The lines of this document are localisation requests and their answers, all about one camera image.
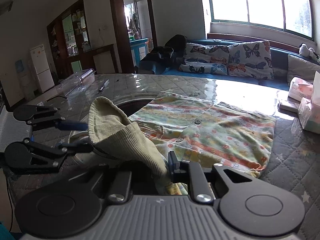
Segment butterfly print pillow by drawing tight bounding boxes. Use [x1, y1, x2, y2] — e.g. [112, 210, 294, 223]
[227, 40, 274, 80]
[179, 42, 230, 75]

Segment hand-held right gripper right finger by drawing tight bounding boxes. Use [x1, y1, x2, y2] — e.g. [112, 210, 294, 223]
[168, 151, 253, 203]

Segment blue cabinet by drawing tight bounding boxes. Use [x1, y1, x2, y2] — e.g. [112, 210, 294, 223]
[129, 38, 149, 67]

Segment hanging clothes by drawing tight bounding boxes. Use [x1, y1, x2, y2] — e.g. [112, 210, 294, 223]
[129, 12, 140, 32]

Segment grey pillow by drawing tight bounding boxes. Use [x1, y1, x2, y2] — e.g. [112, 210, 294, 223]
[287, 54, 320, 84]

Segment blue sofa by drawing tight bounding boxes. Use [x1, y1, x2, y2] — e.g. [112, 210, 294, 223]
[139, 39, 320, 92]

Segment black clothing pile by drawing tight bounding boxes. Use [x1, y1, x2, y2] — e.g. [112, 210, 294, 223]
[147, 34, 187, 68]

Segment white refrigerator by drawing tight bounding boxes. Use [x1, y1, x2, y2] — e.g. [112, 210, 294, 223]
[30, 44, 55, 93]

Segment teal cloth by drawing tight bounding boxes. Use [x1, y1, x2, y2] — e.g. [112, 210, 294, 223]
[0, 220, 18, 240]

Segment window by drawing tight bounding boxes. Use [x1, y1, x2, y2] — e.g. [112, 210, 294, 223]
[206, 0, 315, 42]

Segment pink tissue pack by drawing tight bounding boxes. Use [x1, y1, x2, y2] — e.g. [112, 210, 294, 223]
[287, 77, 314, 101]

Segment pastel tissue box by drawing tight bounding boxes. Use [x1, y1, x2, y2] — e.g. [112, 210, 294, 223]
[297, 71, 320, 132]

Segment black and white plush toy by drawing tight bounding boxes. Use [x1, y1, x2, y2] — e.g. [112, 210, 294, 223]
[299, 42, 319, 59]

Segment thin black cable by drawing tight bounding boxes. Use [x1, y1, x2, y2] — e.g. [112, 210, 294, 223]
[46, 95, 67, 103]

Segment floral baby jacket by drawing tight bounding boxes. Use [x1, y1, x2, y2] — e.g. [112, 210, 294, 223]
[87, 91, 277, 195]

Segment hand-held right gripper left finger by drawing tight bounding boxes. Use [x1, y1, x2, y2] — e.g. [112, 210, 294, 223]
[75, 165, 132, 203]

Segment flat white box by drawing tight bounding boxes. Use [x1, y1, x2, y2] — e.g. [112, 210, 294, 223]
[277, 98, 300, 113]

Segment dark wooden display cabinet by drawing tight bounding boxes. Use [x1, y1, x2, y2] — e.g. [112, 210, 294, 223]
[47, 0, 92, 80]

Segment clear plastic container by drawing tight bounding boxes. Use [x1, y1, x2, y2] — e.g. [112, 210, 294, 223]
[56, 68, 96, 97]

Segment brown door frame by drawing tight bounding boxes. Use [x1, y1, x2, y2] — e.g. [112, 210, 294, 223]
[108, 0, 158, 74]

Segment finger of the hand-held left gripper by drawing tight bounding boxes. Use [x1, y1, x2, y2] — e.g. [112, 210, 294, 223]
[27, 106, 88, 130]
[25, 139, 93, 175]

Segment water dispenser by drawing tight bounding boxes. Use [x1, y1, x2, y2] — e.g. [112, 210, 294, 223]
[15, 59, 35, 100]

